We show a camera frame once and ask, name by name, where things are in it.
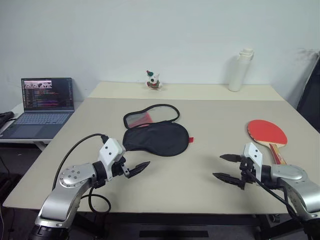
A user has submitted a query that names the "white side table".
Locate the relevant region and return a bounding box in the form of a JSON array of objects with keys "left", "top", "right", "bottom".
[{"left": 0, "top": 100, "right": 84, "bottom": 152}]

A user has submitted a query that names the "black table frame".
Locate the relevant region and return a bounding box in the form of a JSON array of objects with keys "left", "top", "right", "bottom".
[{"left": 72, "top": 212, "right": 282, "bottom": 240}]

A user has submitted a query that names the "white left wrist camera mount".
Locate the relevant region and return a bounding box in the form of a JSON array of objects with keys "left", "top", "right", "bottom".
[{"left": 98, "top": 137, "right": 127, "bottom": 182}]

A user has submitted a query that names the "red table tennis paddle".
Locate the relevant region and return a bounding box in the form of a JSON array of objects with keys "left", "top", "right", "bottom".
[{"left": 246, "top": 119, "right": 288, "bottom": 166}]

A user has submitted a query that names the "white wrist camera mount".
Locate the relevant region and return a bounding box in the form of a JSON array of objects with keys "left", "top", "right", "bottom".
[
  {"left": 243, "top": 142, "right": 265, "bottom": 181},
  {"left": 98, "top": 137, "right": 127, "bottom": 182}
]

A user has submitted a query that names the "black and red zippered case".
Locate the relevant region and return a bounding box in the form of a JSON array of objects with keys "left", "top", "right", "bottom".
[{"left": 122, "top": 103, "right": 195, "bottom": 158}]

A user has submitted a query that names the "grey open laptop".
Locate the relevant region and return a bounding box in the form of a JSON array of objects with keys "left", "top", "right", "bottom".
[{"left": 0, "top": 77, "right": 76, "bottom": 140}]

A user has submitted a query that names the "black bag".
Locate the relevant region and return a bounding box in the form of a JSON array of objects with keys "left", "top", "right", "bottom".
[{"left": 0, "top": 111, "right": 16, "bottom": 131}]

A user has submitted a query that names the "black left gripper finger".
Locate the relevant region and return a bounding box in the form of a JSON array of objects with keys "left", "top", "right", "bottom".
[
  {"left": 127, "top": 164, "right": 149, "bottom": 179},
  {"left": 134, "top": 160, "right": 151, "bottom": 171}
]

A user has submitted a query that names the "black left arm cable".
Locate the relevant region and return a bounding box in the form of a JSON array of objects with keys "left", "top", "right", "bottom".
[{"left": 51, "top": 133, "right": 112, "bottom": 214}]

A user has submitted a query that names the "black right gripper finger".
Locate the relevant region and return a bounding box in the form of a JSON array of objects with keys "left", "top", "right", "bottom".
[
  {"left": 219, "top": 153, "right": 243, "bottom": 164},
  {"left": 212, "top": 172, "right": 245, "bottom": 191}
]

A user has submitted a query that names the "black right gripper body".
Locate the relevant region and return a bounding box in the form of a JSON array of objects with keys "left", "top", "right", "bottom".
[{"left": 238, "top": 156, "right": 259, "bottom": 191}]

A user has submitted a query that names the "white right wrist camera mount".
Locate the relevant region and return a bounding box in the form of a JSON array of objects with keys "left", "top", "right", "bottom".
[{"left": 243, "top": 142, "right": 265, "bottom": 181}]

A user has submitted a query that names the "white bottle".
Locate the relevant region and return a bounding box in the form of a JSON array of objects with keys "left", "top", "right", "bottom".
[{"left": 228, "top": 47, "right": 256, "bottom": 93}]

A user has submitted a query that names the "black chair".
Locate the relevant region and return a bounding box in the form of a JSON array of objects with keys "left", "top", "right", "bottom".
[{"left": 295, "top": 50, "right": 320, "bottom": 126}]

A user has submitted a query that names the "white plush dog toy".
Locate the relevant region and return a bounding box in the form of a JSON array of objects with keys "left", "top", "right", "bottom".
[{"left": 145, "top": 70, "right": 165, "bottom": 92}]

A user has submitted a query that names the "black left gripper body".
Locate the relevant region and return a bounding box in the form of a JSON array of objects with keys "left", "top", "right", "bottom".
[{"left": 111, "top": 156, "right": 131, "bottom": 180}]

